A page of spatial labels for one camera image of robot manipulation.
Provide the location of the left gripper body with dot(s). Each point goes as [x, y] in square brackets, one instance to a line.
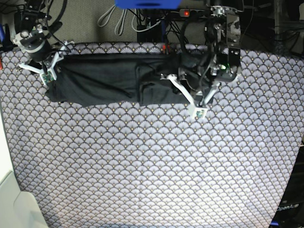
[199, 87]

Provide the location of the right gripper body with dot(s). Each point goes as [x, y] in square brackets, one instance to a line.
[42, 57]

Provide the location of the dark grey T-shirt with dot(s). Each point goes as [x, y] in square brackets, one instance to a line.
[100, 79]

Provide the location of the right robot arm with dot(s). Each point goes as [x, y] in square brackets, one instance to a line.
[36, 13]

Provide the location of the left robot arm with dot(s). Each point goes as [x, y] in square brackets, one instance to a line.
[222, 32]

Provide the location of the red and black clamp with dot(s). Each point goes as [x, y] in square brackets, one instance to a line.
[166, 49]

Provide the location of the black power strip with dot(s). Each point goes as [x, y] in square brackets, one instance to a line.
[186, 13]

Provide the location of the fan-patterned table cloth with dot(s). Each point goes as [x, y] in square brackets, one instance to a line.
[125, 165]

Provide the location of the white plastic bin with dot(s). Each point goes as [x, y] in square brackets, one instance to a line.
[18, 209]

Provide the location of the black OpenArm box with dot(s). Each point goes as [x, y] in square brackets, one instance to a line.
[290, 212]

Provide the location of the blue clamp handle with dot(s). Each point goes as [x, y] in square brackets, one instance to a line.
[163, 27]

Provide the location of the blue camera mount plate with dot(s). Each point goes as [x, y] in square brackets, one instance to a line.
[148, 4]

